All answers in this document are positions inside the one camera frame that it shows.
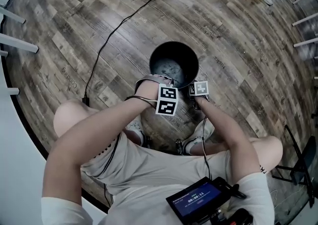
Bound person's left leg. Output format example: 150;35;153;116
53;99;100;138

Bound white metal table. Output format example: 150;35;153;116
292;0;318;80
0;4;39;95

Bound person's grey shoe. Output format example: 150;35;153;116
182;119;216;155
125;117;146;147

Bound person's left grey shoe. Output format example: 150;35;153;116
125;117;146;147

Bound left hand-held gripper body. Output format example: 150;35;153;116
135;74;179;117

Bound right hand-held gripper cable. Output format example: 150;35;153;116
200;116;212;178

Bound hand-held gripper cable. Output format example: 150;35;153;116
94;95;159;207
200;116;212;178

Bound beige shorts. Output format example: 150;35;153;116
80;131;268;195

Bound person's left hand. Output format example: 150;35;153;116
148;78;172;90

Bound black floor cable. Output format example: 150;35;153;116
81;0;181;107

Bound person's right forearm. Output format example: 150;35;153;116
196;96;259;182

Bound black stool with chrome legs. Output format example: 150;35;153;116
143;136;184;155

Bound black round bucket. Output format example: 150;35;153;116
149;41;200;89

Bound left hand-held gripper cable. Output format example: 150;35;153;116
94;95;159;207

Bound black monitor with blue screen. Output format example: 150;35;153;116
165;176;232;225

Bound person's right grey shoe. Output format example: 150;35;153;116
182;119;216;155

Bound white t-shirt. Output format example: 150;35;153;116
41;171;275;225

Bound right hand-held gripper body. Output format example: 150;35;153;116
188;80;210;110

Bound black folding chair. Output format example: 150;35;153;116
272;124;318;207

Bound person's left forearm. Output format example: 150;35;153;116
42;81;160;195

